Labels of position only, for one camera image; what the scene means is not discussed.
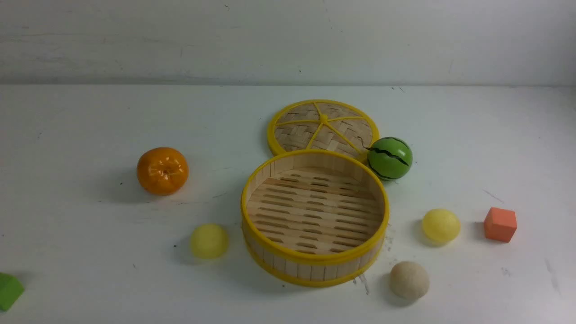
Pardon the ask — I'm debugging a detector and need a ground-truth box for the yellow bun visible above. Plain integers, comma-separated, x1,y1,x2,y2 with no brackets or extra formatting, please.
189,223,229,260
422,208,461,245

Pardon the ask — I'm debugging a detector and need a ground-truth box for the beige bun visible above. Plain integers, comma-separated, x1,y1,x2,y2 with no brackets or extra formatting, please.
389,261,430,302

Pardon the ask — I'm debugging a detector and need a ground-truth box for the woven bamboo steamer lid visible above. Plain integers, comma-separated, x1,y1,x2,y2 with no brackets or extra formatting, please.
266,100,380,163

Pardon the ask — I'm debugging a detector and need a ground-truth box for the bamboo steamer tray yellow rim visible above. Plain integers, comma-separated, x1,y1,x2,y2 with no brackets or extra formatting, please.
240,150,390,288

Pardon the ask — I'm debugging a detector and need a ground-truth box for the green toy watermelon ball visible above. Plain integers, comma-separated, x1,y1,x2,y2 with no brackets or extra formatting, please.
367,137,413,181

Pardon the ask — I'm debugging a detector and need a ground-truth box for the orange toy tangerine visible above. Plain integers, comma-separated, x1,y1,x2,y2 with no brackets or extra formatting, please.
136,146,189,196

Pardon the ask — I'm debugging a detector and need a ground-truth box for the orange cube block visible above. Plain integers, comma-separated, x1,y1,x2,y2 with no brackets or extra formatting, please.
483,207,517,243

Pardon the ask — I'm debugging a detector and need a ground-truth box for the green block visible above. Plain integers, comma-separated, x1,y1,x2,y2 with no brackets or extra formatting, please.
0,272,25,312

